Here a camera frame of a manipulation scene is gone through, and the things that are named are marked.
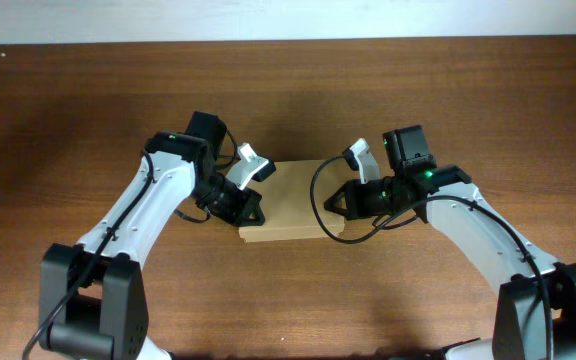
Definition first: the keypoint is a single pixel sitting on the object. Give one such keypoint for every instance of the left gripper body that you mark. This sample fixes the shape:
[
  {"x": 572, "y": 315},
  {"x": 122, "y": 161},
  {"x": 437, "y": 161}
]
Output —
[{"x": 241, "y": 205}]

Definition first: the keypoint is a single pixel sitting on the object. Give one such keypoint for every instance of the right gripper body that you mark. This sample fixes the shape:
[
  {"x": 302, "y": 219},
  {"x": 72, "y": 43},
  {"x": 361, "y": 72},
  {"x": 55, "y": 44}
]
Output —
[{"x": 351, "y": 200}]

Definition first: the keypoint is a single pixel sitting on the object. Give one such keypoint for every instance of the cardboard box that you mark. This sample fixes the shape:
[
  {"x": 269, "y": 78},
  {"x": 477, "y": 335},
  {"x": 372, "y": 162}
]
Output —
[{"x": 286, "y": 202}]

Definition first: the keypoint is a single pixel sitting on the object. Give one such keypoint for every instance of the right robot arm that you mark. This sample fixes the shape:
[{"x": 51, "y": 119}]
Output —
[{"x": 536, "y": 292}]

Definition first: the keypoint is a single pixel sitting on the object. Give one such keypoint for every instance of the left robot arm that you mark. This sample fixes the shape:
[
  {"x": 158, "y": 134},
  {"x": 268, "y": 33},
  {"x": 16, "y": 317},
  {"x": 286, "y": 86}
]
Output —
[{"x": 92, "y": 296}]

